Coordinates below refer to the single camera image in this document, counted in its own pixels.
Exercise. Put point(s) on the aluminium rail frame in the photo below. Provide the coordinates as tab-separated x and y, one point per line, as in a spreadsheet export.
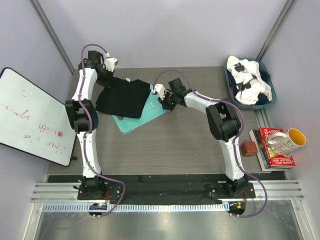
171	207

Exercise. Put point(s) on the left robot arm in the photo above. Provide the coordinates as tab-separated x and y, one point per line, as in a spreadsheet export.
84	120

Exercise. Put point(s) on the blue laundry basket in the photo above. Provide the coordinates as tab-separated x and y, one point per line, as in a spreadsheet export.
269	81

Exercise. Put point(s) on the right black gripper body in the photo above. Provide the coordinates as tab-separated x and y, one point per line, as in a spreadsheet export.
169	101

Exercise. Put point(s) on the dark blue book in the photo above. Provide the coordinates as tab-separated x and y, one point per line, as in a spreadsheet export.
259	154

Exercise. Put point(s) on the black floral t-shirt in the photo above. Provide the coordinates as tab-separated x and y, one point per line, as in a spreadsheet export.
124	98

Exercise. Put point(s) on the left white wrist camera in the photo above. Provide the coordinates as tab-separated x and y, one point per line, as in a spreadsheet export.
110	63

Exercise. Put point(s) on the whiteboard with red writing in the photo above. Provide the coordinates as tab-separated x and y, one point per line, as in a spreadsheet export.
33	121

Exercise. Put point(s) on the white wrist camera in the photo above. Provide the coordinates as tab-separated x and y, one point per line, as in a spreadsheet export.
159	89
110	63

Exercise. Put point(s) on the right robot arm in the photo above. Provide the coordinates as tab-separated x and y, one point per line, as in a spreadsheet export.
224	125

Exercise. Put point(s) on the red book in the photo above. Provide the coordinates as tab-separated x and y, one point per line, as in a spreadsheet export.
274	161

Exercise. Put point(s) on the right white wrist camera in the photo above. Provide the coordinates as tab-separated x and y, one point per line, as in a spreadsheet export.
159	89

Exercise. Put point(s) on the white t-shirt in basket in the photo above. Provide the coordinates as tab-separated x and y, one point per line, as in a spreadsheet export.
248	84

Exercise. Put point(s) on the floral mug yellow inside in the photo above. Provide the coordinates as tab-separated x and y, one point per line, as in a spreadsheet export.
284	143

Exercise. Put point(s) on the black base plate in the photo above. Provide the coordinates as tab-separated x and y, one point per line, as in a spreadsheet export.
174	189

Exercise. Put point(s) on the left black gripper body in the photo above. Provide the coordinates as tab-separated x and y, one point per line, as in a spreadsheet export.
104	78

